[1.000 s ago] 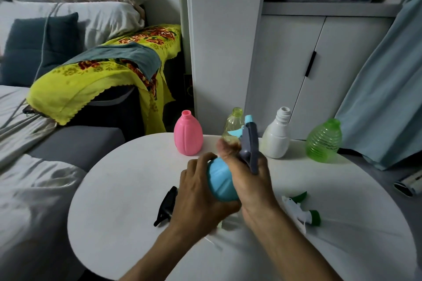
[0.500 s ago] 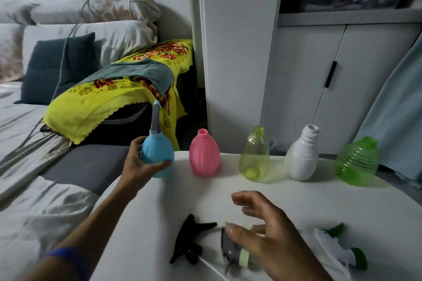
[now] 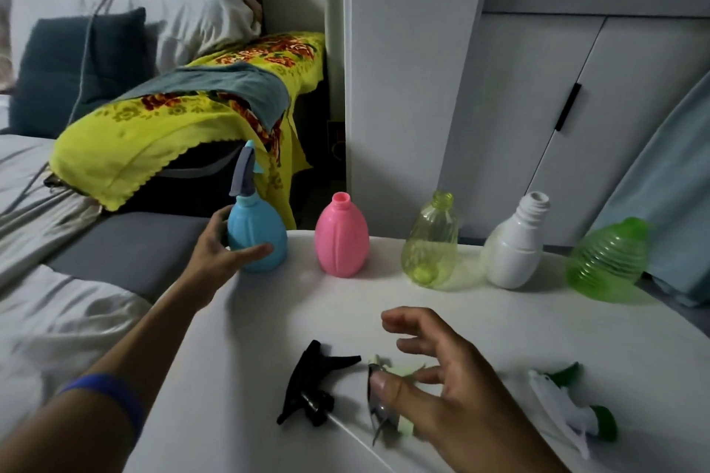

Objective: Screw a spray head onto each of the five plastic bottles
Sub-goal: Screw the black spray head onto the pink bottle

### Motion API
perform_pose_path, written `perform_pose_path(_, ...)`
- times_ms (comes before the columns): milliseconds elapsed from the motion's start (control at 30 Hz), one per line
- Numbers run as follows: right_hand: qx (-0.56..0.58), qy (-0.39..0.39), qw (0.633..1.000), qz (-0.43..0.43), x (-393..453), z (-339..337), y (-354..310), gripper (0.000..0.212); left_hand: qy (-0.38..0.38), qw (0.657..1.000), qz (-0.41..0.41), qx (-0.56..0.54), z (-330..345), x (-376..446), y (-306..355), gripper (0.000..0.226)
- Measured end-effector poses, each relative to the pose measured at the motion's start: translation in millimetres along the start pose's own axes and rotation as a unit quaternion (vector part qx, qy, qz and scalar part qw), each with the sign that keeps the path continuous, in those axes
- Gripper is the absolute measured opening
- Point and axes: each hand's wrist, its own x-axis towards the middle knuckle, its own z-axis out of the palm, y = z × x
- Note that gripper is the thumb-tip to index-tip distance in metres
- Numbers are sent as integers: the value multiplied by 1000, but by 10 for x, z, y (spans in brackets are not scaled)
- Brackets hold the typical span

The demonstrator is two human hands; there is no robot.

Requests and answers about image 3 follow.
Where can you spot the person's left forearm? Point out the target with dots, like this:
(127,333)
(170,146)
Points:
(72,434)

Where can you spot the pink plastic bottle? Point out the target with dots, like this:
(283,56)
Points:
(342,240)

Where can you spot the black spray head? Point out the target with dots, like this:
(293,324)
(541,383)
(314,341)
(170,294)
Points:
(308,384)

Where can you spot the light blue curtain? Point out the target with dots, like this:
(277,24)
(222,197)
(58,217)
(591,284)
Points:
(665,195)

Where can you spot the dark blue pillow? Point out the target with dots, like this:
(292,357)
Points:
(55,79)

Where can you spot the white pillow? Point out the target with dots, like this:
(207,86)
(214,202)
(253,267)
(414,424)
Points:
(194,23)

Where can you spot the white plastic bottle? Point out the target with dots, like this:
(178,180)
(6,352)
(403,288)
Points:
(513,256)

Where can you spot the white wardrobe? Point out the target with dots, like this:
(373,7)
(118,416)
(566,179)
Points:
(405,73)

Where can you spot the person's left hand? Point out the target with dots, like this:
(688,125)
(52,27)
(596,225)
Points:
(208,267)

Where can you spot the grey-teal towel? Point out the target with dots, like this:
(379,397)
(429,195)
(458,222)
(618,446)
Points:
(233,84)

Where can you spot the grey seat cushion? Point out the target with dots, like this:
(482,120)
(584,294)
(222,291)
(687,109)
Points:
(127,251)

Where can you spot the yellow translucent bottle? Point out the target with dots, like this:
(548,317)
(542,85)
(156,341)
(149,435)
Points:
(430,245)

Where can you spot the yellow floral cloth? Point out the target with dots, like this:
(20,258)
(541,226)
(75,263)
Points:
(138,151)

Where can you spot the blue plastic bottle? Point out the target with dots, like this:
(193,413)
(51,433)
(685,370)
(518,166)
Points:
(258,229)

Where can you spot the blue wristband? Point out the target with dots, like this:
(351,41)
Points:
(111,389)

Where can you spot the grey blue spray head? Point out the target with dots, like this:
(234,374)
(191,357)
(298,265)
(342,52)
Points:
(244,170)

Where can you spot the green ribbed bottle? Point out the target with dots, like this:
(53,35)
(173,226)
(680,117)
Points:
(607,265)

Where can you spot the white bed sheet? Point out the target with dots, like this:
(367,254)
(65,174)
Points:
(50,312)

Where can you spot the person's right hand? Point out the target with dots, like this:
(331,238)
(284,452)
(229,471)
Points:
(477,417)

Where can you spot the grey yellow spray head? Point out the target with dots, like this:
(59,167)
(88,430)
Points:
(383,411)

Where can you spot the white green spray head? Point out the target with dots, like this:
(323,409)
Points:
(560,400)

